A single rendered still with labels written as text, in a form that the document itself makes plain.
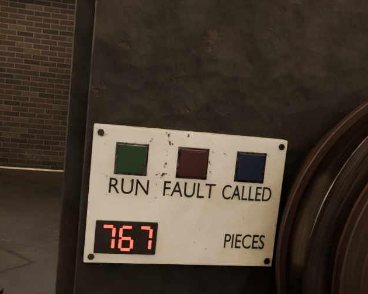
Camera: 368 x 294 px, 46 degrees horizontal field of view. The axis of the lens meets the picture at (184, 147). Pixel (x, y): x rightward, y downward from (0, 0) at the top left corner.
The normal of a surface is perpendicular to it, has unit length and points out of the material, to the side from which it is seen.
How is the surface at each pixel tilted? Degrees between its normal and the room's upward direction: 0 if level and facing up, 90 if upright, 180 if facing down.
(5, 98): 90
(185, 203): 90
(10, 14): 90
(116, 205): 90
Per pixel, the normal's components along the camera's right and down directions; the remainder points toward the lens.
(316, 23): 0.19, 0.14
